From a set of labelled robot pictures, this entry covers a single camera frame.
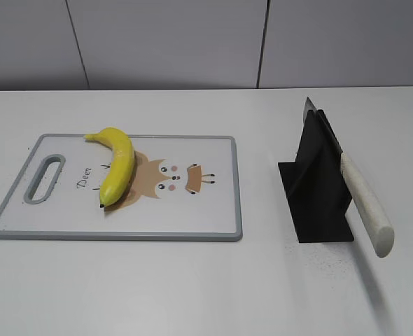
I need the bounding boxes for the white handled kitchen knife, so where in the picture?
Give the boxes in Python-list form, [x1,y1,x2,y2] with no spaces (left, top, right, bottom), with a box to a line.
[303,98,395,258]

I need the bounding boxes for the yellow plastic banana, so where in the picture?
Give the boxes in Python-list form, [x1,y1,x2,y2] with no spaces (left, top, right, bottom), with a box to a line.
[83,127,135,208]

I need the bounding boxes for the white grey deer cutting board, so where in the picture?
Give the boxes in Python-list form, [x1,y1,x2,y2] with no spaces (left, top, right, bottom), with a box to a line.
[0,134,242,242]

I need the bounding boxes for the black knife stand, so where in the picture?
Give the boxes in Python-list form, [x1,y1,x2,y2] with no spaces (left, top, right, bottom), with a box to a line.
[278,109,354,243]

